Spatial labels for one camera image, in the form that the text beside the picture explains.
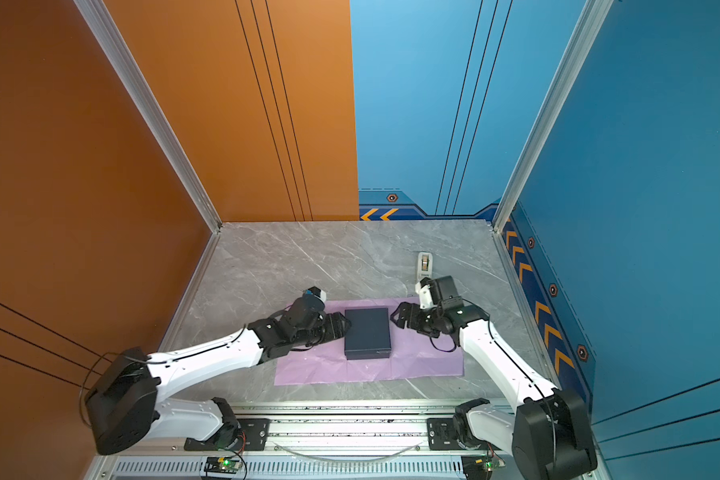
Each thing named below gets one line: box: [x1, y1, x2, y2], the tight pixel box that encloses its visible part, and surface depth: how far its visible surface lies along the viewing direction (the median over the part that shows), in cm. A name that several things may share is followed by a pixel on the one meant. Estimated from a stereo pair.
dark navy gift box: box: [344, 308, 391, 360], surface depth 84 cm
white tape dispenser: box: [417, 252, 433, 281], surface depth 104 cm
